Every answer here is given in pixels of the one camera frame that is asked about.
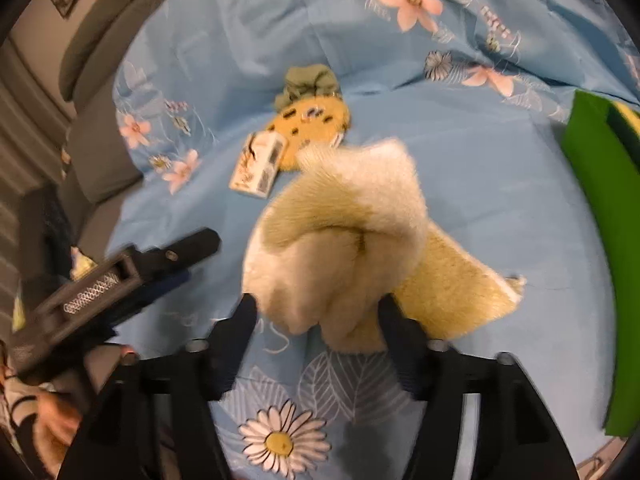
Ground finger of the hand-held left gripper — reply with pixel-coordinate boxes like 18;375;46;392
134;227;222;282
142;266;193;307

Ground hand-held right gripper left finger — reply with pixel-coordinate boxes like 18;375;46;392
56;292;261;480

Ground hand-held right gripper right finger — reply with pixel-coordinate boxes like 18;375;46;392
377;294;583;480

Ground white yellow towel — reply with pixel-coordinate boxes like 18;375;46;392
241;137;526;356

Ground green box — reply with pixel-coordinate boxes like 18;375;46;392
559;89;640;438

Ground yellow and green sponge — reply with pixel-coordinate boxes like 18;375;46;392
612;101;640;142

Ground person's left hand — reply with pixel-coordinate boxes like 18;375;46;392
34;392;83;450

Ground small white yellow object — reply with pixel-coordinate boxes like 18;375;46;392
70;246;99;279

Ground dark fabric object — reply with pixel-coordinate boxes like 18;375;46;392
17;185;81;291

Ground small white orange carton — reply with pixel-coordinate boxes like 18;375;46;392
228;131;290;200

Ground grey sofa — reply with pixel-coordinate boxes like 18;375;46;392
57;0;211;206

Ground yellow pineapple plush toy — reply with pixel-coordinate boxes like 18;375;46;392
272;64;353;173

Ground blue floral bedsheet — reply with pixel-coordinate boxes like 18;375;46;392
102;0;640;480

